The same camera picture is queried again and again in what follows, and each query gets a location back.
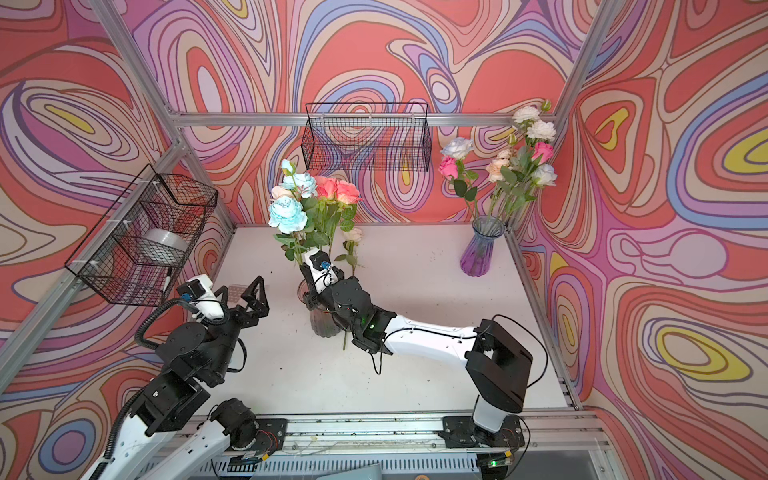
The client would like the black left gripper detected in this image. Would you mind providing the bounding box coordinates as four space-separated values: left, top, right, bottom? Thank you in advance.
200 276 267 385

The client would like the red glass vase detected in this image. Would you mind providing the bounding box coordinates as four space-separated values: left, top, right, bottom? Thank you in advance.
297 280 341 338

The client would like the small pink rosebud stem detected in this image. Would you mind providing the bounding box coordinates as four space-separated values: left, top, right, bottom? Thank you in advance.
334 226 365 352

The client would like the coral pink rose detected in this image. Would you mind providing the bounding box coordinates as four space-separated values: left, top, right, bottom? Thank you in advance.
315 176 360 242

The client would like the pale blue rose spray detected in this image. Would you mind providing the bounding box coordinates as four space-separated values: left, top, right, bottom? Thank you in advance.
268 159 318 263

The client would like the purple ribbed glass vase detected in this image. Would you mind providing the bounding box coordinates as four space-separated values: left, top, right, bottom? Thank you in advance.
460 215 505 277

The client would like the pink rose stem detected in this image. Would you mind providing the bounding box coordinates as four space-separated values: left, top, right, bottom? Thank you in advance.
438 155 478 221

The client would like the white blue rose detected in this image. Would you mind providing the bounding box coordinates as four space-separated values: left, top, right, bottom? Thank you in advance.
531 164 558 188
441 137 474 160

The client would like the peach rose spray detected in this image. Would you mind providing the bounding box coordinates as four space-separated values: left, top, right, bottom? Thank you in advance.
486 148 513 215

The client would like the cream rose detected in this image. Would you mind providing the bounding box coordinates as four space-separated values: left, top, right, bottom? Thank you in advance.
271 185 296 202

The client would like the white rose spray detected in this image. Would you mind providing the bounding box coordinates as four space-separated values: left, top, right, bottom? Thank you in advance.
512 100 557 146

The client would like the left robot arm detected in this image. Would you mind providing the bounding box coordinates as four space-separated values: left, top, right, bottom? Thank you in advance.
84 275 270 479

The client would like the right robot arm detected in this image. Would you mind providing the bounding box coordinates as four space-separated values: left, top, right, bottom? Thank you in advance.
300 261 544 450

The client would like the silver tape roll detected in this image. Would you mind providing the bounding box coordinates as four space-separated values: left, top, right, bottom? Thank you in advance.
139 228 188 256

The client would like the black wire basket left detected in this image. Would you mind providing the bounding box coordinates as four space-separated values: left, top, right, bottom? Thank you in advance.
64 165 218 306

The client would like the black wire basket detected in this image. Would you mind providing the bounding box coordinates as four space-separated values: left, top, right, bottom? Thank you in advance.
64 165 218 306
301 100 432 173

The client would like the black wire basket back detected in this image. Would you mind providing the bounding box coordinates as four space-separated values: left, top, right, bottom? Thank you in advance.
301 100 432 173

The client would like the metal base rail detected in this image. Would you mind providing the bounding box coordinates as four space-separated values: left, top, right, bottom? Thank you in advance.
113 410 601 480

